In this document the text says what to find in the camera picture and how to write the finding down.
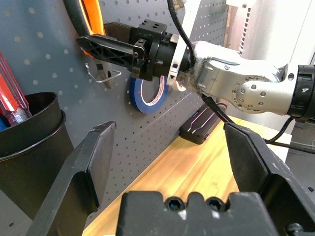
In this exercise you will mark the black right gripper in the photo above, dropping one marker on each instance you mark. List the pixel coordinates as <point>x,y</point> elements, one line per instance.
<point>157,54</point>

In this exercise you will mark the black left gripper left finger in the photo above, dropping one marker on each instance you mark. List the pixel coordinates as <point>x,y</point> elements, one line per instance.
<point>81,177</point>

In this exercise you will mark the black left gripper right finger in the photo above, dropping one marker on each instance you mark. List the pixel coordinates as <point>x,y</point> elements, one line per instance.
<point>268,177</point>

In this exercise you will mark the orange black pliers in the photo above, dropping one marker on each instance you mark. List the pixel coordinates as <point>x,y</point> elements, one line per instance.
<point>92,19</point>

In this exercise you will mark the grey metal pegboard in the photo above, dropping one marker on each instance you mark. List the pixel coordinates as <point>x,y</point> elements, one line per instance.
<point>147,118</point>

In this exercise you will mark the black plastic cup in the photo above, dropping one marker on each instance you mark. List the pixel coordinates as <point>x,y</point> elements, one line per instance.
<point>37,123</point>
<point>29,186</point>

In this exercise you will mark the blue tape roll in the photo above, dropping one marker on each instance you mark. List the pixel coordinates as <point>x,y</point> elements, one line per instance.
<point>137,103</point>

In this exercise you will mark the black plastic tool case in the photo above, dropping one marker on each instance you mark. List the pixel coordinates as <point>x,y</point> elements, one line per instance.
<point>197,125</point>

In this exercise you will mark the white toothed strip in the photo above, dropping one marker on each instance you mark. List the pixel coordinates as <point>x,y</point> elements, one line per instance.
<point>244,29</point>

